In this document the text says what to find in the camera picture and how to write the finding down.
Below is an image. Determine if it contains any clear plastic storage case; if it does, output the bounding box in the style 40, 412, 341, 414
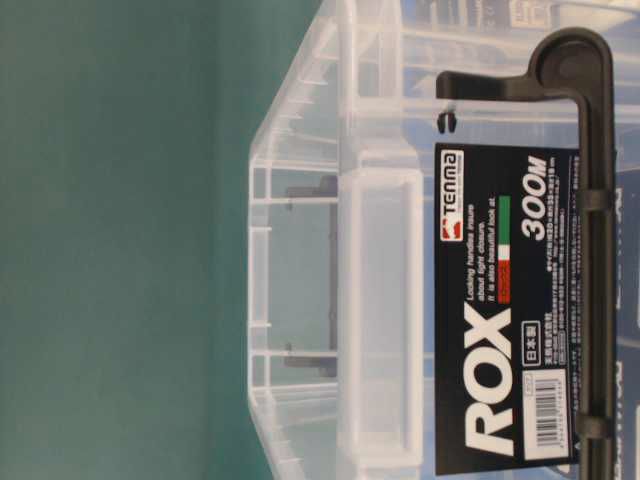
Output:
247, 1, 639, 479

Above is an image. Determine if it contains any black ROX product label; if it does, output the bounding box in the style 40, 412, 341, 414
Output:
434, 143, 581, 475

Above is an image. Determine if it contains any black case locking handle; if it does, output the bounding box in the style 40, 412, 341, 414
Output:
436, 27, 616, 479

